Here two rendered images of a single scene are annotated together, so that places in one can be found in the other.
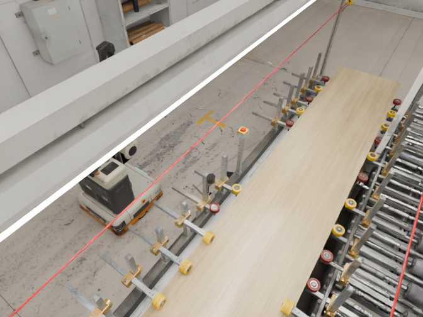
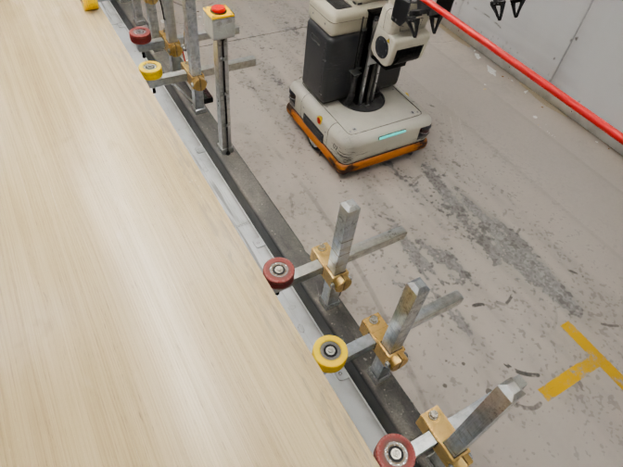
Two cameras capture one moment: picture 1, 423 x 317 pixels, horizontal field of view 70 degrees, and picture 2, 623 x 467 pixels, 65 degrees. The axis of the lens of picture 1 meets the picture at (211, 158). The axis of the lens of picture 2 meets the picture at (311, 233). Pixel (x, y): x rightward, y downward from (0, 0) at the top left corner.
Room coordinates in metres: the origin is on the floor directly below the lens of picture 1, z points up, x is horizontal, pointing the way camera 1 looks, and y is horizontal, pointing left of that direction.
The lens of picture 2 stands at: (2.61, -1.43, 1.90)
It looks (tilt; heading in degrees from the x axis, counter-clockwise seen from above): 49 degrees down; 109
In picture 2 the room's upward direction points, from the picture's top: 8 degrees clockwise
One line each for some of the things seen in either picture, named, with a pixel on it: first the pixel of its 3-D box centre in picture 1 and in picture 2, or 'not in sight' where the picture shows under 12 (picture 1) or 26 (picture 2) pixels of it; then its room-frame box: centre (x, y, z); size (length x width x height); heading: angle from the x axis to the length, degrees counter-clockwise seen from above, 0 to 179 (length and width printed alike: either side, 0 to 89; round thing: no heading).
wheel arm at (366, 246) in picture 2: (270, 119); (341, 258); (2.41, -0.61, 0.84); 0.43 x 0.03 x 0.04; 56
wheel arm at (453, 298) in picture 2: (281, 107); (394, 329); (2.62, -0.75, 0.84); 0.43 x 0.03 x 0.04; 56
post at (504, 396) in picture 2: (298, 91); (465, 435); (2.83, -0.95, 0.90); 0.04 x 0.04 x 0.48; 56
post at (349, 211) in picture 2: (277, 116); (336, 266); (2.42, -0.67, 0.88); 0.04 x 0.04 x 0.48; 56
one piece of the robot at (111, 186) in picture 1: (104, 174); (361, 40); (1.87, 1.03, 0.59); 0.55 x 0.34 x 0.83; 55
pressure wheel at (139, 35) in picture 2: (214, 210); (142, 44); (1.30, -0.03, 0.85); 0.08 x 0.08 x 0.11
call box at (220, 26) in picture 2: (242, 133); (219, 23); (1.81, -0.25, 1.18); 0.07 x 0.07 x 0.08; 56
